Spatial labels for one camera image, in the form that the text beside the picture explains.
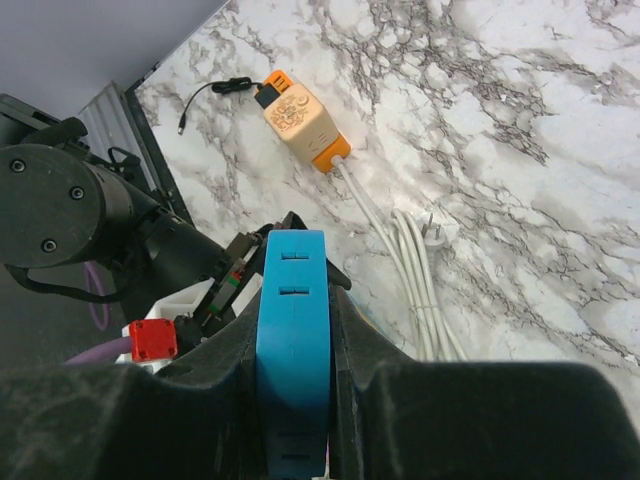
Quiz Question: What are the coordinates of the white orange-strip cable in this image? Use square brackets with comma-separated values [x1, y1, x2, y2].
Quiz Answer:
[329, 154, 469, 362]

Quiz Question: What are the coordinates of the teal power strip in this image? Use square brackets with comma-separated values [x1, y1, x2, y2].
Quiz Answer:
[349, 295, 396, 344]

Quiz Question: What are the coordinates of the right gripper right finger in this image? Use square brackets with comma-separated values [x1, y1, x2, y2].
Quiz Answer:
[329, 287, 639, 479]

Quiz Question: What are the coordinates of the blue charger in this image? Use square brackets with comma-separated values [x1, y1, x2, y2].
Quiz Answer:
[254, 229, 332, 480]

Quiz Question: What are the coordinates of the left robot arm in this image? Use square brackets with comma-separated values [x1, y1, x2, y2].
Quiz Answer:
[1, 95, 271, 336]

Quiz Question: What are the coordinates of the black power adapter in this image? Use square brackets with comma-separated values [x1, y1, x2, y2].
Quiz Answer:
[177, 77, 284, 136]

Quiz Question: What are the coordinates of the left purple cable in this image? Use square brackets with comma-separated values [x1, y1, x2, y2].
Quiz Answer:
[62, 259, 134, 366]

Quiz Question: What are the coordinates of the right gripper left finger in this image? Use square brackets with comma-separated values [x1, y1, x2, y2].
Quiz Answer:
[1, 300, 263, 479]

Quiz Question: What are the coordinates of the orange power strip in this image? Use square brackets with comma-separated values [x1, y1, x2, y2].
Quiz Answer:
[254, 70, 351, 174]

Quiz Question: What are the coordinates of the aluminium frame rail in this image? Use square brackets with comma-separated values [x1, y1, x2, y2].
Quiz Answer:
[78, 81, 159, 190]

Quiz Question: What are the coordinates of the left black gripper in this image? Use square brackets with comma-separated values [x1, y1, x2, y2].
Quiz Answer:
[121, 181, 351, 321]

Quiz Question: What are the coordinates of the beige cube socket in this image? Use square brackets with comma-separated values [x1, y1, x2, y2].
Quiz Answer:
[264, 84, 339, 163]

